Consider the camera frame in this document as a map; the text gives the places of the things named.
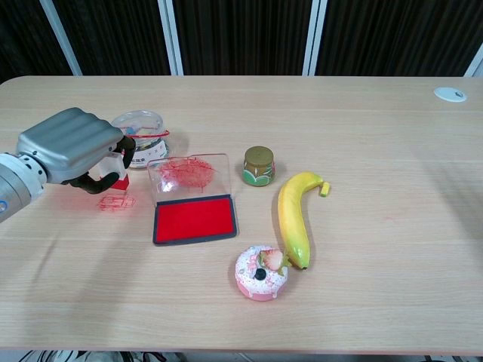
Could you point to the yellow banana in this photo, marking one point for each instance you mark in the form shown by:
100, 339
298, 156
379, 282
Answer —
292, 218

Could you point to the red clear stamp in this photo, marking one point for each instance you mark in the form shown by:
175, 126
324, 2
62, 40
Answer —
113, 166

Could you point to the small green gold jar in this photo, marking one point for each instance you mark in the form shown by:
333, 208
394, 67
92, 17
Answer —
259, 166

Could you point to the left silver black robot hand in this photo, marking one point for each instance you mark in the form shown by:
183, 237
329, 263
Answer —
68, 143

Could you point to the pink strawberry donut toy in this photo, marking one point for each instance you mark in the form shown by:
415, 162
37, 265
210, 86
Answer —
260, 281

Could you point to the red ink pad clear lid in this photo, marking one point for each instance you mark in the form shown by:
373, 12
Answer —
194, 218

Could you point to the white aluminium partition post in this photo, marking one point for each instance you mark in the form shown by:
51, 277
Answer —
475, 66
60, 37
315, 37
171, 37

